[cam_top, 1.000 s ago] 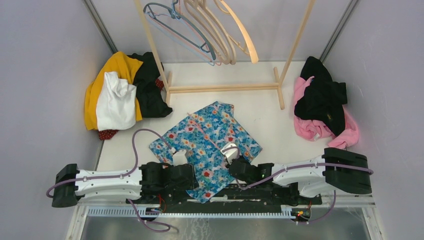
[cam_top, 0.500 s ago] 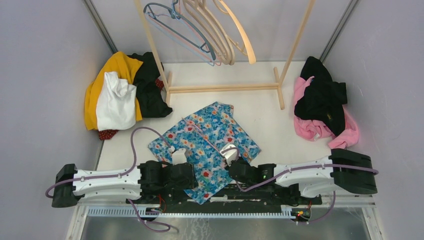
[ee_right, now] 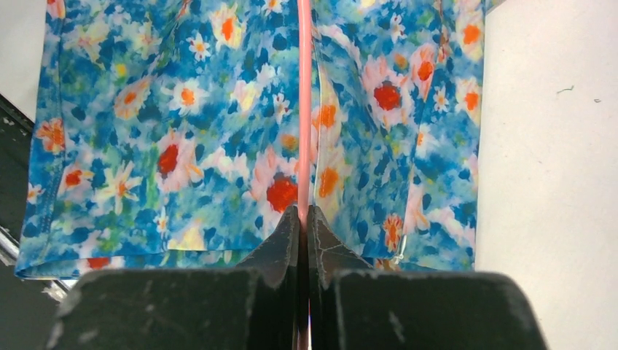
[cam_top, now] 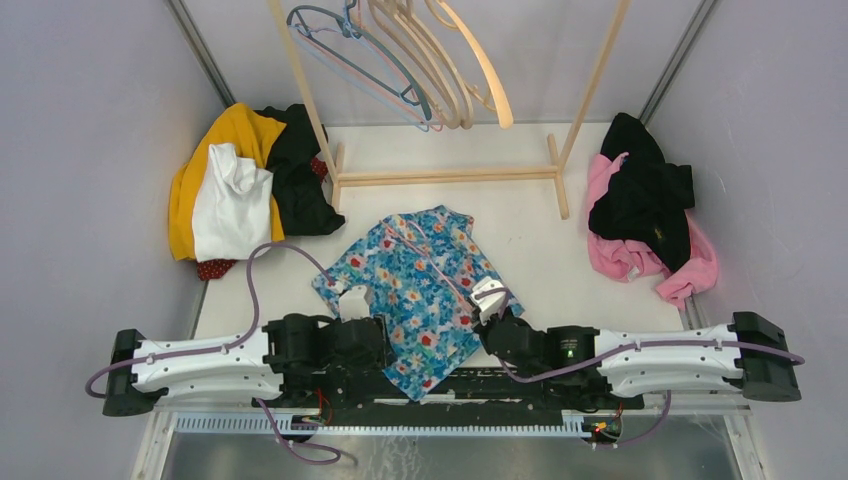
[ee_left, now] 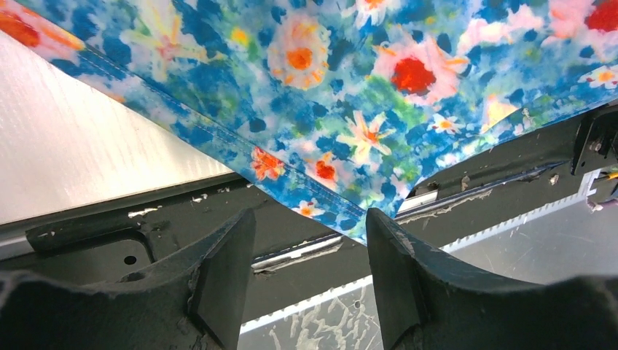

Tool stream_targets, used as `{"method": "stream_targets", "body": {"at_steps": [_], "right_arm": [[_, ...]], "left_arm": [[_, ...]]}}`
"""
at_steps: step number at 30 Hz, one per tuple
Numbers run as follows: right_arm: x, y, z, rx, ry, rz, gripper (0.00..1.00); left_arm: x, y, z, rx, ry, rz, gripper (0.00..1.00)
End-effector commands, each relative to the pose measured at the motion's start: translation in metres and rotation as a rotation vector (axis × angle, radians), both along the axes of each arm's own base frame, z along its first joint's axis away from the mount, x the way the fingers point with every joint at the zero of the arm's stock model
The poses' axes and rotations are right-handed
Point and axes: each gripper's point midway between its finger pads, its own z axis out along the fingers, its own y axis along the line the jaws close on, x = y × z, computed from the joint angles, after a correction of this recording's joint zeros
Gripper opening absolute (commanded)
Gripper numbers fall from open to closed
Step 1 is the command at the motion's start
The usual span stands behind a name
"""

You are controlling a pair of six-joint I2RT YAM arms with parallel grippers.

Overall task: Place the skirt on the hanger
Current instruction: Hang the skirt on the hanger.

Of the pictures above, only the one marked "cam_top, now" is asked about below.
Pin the wooden hanger back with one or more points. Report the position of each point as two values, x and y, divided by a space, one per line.
426 59

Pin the wooden hanger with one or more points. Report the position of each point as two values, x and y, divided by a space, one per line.
426 59
446 91
493 98

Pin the blue floral skirt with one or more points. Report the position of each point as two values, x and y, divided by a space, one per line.
429 332

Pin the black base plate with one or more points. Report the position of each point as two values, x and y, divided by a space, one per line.
469 397

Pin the yellow garment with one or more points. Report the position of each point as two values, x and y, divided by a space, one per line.
253 136

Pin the wooden hanger middle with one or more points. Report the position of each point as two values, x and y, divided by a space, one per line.
446 91

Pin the pink garment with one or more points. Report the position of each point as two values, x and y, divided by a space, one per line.
627 260

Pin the wooden hanger front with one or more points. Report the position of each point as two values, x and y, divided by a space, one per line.
493 98

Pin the white slotted cable duct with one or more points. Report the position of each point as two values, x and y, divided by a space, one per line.
289 425

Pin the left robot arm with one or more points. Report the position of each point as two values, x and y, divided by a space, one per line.
285 363

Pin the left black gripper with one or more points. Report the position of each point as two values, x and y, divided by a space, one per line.
378 359

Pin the black garment pile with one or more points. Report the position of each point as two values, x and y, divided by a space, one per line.
297 186
646 199

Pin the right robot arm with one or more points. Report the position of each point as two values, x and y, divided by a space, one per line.
750 355

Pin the red dotted garment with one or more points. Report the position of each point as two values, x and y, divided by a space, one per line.
213 269

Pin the black garment left pile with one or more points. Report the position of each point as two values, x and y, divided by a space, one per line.
297 186

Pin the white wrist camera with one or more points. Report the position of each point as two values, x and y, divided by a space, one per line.
355 303
489 297

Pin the light blue plastic hanger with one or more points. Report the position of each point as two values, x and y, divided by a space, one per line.
358 73

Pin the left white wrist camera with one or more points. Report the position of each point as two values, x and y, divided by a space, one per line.
355 303

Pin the black garment right pile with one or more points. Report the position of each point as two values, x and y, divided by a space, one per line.
646 199

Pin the white garment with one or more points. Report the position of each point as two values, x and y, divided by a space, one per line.
232 212

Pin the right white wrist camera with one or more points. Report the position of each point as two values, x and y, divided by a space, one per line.
489 297

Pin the wooden clothes rack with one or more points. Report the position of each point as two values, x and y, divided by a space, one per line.
558 156

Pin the pink plastic hanger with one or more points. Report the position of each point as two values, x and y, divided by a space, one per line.
393 86
425 253

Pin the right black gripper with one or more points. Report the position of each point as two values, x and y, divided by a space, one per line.
482 330

